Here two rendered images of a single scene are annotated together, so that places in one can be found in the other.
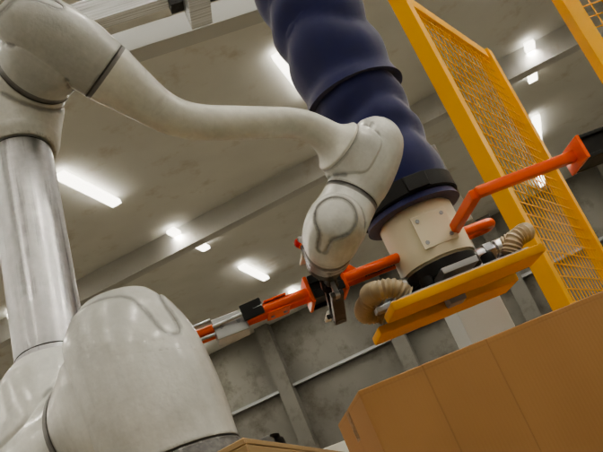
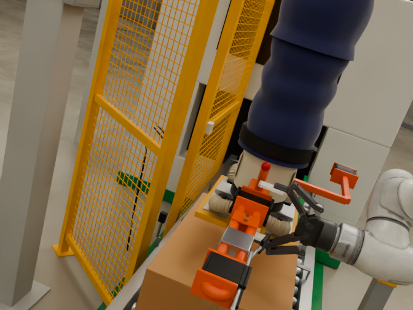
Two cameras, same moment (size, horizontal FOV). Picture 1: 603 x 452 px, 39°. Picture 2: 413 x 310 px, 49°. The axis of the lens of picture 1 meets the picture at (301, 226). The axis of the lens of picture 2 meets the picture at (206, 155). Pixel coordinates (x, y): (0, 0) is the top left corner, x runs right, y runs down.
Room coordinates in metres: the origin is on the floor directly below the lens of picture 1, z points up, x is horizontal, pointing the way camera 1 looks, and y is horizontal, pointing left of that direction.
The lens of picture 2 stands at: (1.53, 1.04, 1.65)
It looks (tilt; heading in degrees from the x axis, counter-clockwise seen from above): 19 degrees down; 290
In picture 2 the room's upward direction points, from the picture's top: 17 degrees clockwise
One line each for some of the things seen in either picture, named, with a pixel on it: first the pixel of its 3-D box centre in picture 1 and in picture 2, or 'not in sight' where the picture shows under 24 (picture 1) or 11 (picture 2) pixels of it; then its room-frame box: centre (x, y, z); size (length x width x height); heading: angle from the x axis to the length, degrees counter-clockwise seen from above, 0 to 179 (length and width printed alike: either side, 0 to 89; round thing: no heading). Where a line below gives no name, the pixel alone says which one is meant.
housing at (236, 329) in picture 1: (231, 327); (235, 246); (1.71, 0.22, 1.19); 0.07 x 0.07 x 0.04; 11
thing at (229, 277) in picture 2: not in sight; (218, 277); (1.69, 0.35, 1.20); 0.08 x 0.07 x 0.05; 101
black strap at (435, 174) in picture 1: (407, 202); (278, 141); (1.80, -0.24, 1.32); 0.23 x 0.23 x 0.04
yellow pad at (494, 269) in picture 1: (460, 276); (282, 216); (1.71, -0.26, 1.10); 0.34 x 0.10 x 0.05; 101
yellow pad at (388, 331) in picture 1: (441, 303); (225, 194); (1.90, -0.22, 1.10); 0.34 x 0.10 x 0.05; 101
